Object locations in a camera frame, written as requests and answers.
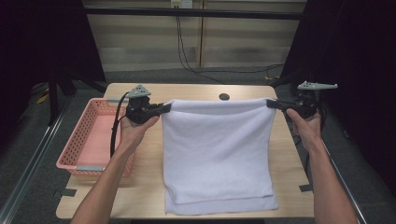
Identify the black horizontal bar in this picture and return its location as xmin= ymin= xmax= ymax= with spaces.
xmin=83 ymin=7 xmax=304 ymax=21

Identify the black metal stand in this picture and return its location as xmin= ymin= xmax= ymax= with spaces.
xmin=47 ymin=73 xmax=61 ymax=126

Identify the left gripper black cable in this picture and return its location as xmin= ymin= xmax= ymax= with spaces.
xmin=109 ymin=91 xmax=130 ymax=158

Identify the person's right hand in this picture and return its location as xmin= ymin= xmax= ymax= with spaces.
xmin=285 ymin=107 xmax=325 ymax=152

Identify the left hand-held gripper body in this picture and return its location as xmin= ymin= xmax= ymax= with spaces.
xmin=125 ymin=84 xmax=164 ymax=125

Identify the yellow strip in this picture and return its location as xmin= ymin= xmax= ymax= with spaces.
xmin=36 ymin=88 xmax=50 ymax=105

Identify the metal floor rail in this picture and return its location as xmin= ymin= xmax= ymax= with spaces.
xmin=0 ymin=96 xmax=74 ymax=224
xmin=293 ymin=97 xmax=368 ymax=224

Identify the pink plastic basket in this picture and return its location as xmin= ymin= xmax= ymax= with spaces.
xmin=55 ymin=97 xmax=138 ymax=179

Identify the white towel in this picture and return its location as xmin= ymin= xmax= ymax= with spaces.
xmin=161 ymin=97 xmax=279 ymax=217

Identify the black wall cable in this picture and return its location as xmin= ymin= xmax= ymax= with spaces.
xmin=176 ymin=15 xmax=284 ymax=85

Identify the person's left hand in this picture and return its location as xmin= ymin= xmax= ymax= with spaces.
xmin=120 ymin=115 xmax=161 ymax=150

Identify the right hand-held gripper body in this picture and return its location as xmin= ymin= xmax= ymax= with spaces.
xmin=286 ymin=80 xmax=339 ymax=119

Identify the white wall outlet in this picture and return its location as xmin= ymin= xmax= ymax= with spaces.
xmin=170 ymin=0 xmax=194 ymax=9

